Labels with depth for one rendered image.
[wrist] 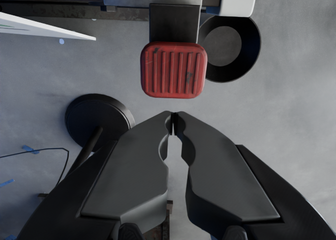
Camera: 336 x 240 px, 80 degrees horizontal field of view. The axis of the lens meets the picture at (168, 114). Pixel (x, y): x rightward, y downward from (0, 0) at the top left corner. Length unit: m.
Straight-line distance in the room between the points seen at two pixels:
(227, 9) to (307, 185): 1.48
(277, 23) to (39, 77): 1.14
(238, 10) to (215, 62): 0.68
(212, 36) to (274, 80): 0.39
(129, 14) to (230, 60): 0.50
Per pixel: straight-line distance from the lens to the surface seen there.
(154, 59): 0.21
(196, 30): 0.27
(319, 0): 1.15
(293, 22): 1.11
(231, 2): 0.35
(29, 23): 0.61
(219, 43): 1.00
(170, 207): 1.55
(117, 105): 1.08
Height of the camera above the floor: 0.97
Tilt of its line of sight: 62 degrees down
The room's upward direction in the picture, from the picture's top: 180 degrees counter-clockwise
